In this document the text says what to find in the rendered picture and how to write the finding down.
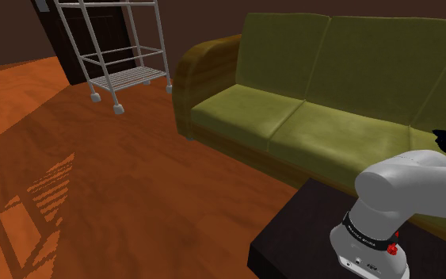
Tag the white metal shelf trolley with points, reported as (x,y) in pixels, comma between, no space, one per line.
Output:
(124,77)

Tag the dark robot stand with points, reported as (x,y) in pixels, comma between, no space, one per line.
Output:
(296,235)

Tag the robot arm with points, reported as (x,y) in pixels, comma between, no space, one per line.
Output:
(392,185)

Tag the green sofa with wooden arms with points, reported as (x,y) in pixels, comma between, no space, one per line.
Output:
(323,131)

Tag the dark wooden door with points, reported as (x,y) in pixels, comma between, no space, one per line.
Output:
(103,31)

